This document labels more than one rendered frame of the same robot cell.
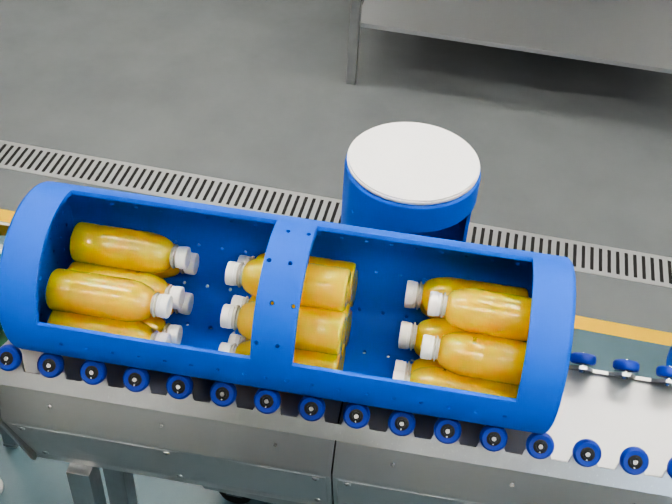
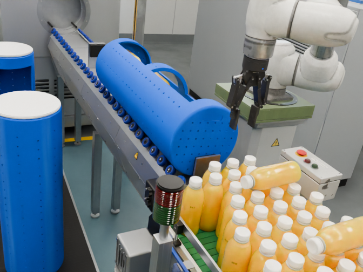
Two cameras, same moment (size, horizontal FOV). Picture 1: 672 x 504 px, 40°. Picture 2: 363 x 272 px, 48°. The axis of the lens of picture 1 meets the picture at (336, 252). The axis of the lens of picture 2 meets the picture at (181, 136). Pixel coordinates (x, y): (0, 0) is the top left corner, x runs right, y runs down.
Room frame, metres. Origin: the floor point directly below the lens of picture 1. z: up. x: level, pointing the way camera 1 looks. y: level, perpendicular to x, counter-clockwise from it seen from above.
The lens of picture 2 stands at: (1.99, 1.47, 1.76)
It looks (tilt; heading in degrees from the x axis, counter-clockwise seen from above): 27 degrees down; 232
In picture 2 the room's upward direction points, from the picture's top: 8 degrees clockwise
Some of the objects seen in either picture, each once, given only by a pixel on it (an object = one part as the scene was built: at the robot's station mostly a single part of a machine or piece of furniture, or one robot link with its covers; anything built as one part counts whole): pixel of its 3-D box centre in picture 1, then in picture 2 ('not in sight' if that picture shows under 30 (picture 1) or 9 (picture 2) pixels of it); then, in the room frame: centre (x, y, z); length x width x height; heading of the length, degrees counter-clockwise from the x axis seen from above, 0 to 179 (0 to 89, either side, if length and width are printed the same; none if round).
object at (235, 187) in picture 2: not in sight; (236, 187); (1.21, 0.76, 1.09); 0.04 x 0.04 x 0.02
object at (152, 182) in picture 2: not in sight; (159, 195); (1.33, 0.55, 0.95); 0.10 x 0.07 x 0.10; 173
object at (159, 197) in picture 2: not in sight; (169, 192); (1.53, 0.87, 1.23); 0.06 x 0.06 x 0.04
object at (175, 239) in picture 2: not in sight; (177, 233); (1.37, 0.72, 0.94); 0.03 x 0.02 x 0.08; 83
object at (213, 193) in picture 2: not in sight; (210, 203); (1.24, 0.70, 0.99); 0.07 x 0.07 x 0.18
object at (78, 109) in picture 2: not in sight; (78, 110); (0.81, -1.48, 0.31); 0.06 x 0.06 x 0.63; 83
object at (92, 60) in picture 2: not in sight; (96, 55); (0.97, -0.79, 1.00); 0.10 x 0.04 x 0.15; 173
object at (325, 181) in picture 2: not in sight; (307, 172); (0.87, 0.77, 1.05); 0.20 x 0.10 x 0.10; 83
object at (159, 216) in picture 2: not in sight; (167, 208); (1.53, 0.87, 1.18); 0.06 x 0.06 x 0.05
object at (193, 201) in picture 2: not in sight; (191, 208); (1.31, 0.69, 0.99); 0.07 x 0.07 x 0.18
